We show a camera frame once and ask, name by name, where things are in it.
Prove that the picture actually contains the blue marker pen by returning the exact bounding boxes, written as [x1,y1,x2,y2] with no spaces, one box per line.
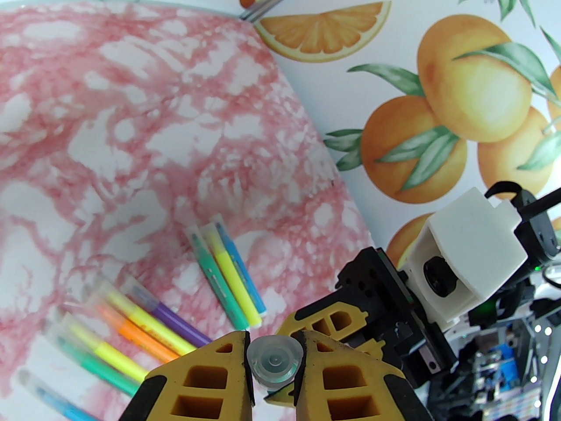
[213,215,268,318]
[17,369,95,421]

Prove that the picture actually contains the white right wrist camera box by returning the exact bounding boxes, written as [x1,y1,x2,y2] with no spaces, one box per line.
[397,187,529,330]

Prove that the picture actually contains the green marker pen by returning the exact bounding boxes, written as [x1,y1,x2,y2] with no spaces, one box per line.
[184,225,248,331]
[42,321,142,397]

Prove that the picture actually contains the clear plastic pen cap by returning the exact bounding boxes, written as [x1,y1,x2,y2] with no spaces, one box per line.
[245,334,305,389]

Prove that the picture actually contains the orange marker pen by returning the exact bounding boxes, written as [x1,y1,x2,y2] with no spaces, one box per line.
[85,294,180,365]

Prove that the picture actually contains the pink marbled plate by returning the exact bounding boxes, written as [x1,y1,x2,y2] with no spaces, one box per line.
[0,0,377,421]

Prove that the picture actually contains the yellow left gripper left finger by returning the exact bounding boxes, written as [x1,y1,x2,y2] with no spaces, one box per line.
[121,331,256,421]

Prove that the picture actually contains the yellow marker pen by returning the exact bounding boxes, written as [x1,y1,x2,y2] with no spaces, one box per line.
[90,279,198,356]
[55,307,152,382]
[201,223,263,328]

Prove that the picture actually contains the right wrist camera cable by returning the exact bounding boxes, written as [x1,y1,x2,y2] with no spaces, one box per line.
[484,182,561,218]

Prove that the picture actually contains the purple marker pen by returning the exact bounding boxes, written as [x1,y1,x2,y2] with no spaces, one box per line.
[121,277,213,350]

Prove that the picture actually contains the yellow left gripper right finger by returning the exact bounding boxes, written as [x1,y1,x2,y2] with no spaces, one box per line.
[292,330,432,421]

